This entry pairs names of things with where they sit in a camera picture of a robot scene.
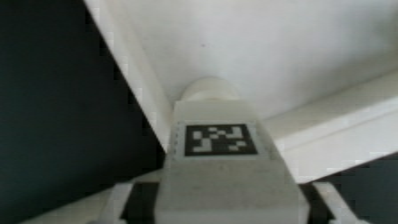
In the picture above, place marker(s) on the white square tabletop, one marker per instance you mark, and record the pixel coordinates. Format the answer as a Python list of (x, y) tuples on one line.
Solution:
[(305, 51)]

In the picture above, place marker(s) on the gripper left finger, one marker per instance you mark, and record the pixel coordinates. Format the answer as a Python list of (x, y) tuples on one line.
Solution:
[(130, 204)]

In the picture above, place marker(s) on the white table leg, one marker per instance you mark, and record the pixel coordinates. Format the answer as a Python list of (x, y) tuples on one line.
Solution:
[(226, 184)]

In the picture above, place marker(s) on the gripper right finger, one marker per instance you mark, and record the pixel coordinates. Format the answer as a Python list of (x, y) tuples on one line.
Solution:
[(329, 209)]

